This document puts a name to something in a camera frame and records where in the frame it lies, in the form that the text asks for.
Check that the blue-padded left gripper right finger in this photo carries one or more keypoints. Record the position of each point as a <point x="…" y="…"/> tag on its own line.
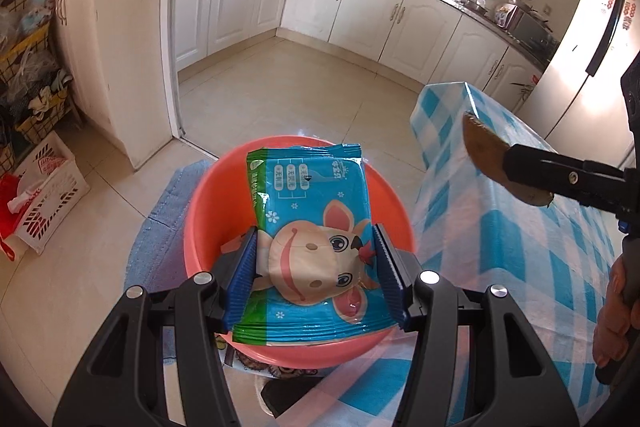
<point x="397" y="273"/>

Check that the white kitchen base cabinets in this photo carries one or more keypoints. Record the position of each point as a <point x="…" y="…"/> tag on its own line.
<point x="424" y="40"/>

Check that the person's right hand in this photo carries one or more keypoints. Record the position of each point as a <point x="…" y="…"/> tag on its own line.
<point x="614" y="320"/>

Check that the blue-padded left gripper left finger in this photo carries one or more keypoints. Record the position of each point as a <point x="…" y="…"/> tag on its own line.
<point x="234" y="273"/>

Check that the white red plastic basket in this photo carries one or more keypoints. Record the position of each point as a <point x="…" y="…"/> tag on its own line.
<point x="52" y="184"/>

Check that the toaster oven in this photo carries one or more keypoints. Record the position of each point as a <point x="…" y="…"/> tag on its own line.
<point x="532" y="33"/>

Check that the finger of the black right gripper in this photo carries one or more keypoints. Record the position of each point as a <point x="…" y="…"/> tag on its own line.
<point x="589" y="182"/>

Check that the blue cartoon wet-wipes pack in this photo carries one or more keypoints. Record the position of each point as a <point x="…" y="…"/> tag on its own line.
<point x="315" y="275"/>

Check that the white refrigerator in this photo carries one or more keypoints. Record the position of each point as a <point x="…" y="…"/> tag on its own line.
<point x="578" y="105"/>

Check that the cluttered wire shelf rack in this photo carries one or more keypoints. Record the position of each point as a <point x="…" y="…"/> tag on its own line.
<point x="35" y="88"/>

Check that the blue-white checked tablecloth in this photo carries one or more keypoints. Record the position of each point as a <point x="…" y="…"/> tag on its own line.
<point x="553" y="259"/>

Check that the blue floor mat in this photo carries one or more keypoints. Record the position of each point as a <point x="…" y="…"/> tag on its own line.
<point x="156" y="260"/>

